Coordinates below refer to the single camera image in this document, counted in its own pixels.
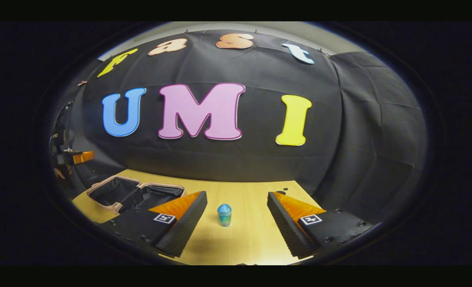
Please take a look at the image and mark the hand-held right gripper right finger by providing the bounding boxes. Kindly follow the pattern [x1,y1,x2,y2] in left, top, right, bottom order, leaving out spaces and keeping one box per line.
[267,191,382,259]

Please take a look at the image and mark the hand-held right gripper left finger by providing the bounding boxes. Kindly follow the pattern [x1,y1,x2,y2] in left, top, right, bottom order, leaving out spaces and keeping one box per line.
[100,191,208,258]

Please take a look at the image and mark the beige pink suitcase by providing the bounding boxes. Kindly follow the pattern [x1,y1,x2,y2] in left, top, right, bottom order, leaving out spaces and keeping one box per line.
[86,175,186,216]

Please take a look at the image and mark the black backdrop cloth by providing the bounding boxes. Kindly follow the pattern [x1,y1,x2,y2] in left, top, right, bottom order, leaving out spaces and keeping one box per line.
[49,30,427,224]

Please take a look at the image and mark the small teal dome-cap bottle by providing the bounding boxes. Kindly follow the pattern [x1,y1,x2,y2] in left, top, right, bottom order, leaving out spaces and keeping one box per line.
[217,204,232,227]

